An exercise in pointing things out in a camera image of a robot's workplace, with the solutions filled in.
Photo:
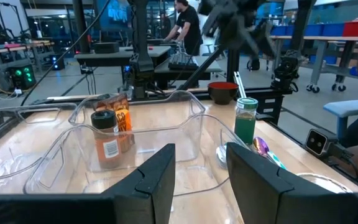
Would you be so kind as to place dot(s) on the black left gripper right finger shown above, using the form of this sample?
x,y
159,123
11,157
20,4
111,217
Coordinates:
x,y
259,193

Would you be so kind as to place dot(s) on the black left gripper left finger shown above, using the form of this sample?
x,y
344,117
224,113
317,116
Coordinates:
x,y
148,186

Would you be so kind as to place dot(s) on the iridescent rainbow metal spoon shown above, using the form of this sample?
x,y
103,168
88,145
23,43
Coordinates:
x,y
260,145

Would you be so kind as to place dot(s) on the clear plastic bin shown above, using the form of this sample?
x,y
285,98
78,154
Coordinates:
x,y
166,118
14,133
197,186

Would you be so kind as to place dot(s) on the black-lid orange spice jar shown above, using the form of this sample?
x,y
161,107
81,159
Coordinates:
x,y
107,149

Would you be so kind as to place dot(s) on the green spice jar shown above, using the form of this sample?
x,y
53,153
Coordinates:
x,y
245,127

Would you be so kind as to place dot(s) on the orange taco seasoning packet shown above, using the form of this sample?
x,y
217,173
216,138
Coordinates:
x,y
123,121

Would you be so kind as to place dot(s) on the blue storage bin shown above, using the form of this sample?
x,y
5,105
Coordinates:
x,y
314,30
332,30
280,30

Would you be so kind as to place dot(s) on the dark keyboard desk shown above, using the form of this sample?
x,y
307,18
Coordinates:
x,y
210,67

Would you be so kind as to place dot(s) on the backlit keyboard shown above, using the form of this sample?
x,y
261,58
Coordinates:
x,y
182,62

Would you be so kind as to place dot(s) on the red and black bowl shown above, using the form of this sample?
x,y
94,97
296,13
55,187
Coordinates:
x,y
222,93

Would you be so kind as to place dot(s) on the grey bin table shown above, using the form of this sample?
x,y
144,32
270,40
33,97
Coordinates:
x,y
320,62

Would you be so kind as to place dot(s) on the blue display screen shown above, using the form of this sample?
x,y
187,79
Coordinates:
x,y
117,14

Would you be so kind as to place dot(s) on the grey side desk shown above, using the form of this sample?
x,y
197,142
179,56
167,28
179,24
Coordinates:
x,y
117,56

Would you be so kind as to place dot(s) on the black desk device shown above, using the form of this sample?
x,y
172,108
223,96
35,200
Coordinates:
x,y
106,47

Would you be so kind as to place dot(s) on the black device blue lights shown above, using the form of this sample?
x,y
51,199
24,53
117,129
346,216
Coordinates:
x,y
56,62

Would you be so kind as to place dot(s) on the black pillar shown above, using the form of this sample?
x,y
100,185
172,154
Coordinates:
x,y
81,28

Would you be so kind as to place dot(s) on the computer tower green lights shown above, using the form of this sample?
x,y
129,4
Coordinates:
x,y
22,77

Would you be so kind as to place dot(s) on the wooden workbench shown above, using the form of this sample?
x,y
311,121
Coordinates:
x,y
17,48

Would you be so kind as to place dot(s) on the table-level camera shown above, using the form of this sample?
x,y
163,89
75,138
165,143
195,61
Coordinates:
x,y
316,143

